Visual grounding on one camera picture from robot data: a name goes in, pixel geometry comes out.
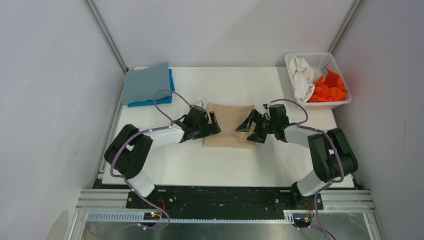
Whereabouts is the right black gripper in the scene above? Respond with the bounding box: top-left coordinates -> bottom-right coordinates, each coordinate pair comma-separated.
236,108 -> 277,143

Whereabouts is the beige t-shirt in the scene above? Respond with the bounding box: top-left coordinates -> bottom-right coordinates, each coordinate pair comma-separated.
203,103 -> 256,149

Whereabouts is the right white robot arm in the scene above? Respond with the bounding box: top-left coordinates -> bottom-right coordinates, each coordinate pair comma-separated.
235,104 -> 359,209

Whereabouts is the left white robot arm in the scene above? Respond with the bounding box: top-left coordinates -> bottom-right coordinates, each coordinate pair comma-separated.
103,105 -> 222,208

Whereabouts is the folded blue t-shirt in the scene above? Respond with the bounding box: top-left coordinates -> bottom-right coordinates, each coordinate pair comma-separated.
127,68 -> 176,108

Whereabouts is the white crumpled t-shirt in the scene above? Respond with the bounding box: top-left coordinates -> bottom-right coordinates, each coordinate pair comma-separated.
288,57 -> 316,103

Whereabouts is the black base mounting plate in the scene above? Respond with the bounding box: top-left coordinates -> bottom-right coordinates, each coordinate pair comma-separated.
125,183 -> 324,221

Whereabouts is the orange crumpled t-shirt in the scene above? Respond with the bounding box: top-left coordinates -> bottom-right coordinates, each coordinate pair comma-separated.
307,66 -> 349,103

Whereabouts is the folded grey t-shirt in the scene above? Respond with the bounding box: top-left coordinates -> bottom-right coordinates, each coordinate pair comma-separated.
120,63 -> 175,107

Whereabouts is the white plastic laundry basket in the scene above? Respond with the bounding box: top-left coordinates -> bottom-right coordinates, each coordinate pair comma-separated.
284,51 -> 352,109

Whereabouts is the right controller board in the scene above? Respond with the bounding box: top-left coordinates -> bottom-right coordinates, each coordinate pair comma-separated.
293,217 -> 312,229

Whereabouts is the controller board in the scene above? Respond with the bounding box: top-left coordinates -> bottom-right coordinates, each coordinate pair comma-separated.
143,211 -> 162,221
293,217 -> 312,229

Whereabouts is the left controller board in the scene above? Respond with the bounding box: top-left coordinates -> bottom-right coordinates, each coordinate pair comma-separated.
143,211 -> 162,221

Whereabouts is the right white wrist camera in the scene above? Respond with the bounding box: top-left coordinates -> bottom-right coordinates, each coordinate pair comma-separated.
260,103 -> 269,114

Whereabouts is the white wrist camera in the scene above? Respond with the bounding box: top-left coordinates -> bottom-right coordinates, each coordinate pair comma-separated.
192,100 -> 204,108
260,103 -> 269,114

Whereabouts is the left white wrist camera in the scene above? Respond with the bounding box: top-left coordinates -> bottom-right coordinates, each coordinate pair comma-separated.
192,100 -> 204,108

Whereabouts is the aluminium frame rail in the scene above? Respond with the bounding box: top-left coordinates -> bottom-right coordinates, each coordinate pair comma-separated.
66,185 -> 386,240

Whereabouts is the left corner aluminium post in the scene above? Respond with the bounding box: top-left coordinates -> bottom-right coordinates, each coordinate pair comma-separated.
83,0 -> 128,74

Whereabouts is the corner aluminium post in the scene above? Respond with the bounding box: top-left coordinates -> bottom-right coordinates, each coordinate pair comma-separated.
83,0 -> 128,74
327,0 -> 365,54

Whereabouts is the right corner aluminium post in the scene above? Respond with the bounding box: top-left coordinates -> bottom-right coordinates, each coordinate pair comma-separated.
327,0 -> 365,54

